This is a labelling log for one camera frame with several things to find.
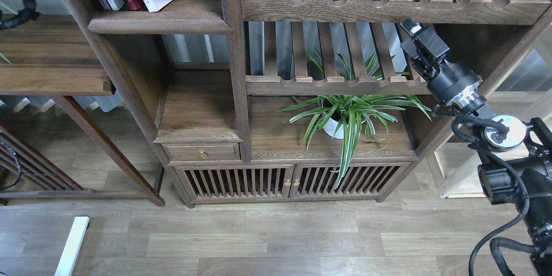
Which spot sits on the slatted cabinet door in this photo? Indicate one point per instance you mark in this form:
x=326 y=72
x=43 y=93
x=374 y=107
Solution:
x=236 y=184
x=361 y=181

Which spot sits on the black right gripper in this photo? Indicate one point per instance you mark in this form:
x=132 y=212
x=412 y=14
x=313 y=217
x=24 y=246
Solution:
x=450 y=83

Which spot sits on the green spider plant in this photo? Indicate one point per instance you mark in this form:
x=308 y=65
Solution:
x=353 y=114

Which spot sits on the white table leg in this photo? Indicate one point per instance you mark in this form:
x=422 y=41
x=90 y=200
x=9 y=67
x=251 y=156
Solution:
x=72 y=246

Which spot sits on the right slatted cabinet door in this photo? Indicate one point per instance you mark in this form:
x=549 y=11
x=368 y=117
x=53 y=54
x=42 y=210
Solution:
x=361 y=181

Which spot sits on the dark wooden bookshelf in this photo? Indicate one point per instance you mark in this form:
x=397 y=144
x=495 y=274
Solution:
x=217 y=71

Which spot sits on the white plant pot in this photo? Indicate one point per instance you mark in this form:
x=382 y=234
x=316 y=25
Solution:
x=335 y=125

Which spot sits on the left slatted cabinet door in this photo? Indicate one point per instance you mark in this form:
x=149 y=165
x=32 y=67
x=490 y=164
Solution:
x=236 y=184

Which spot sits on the light wooden rack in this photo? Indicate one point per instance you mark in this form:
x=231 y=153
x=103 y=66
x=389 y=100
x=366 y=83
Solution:
x=525 y=92

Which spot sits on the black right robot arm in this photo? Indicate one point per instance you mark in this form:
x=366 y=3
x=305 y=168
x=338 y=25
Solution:
x=515 y=155

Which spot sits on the small wooden drawer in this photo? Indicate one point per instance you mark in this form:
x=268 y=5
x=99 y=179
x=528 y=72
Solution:
x=200 y=152

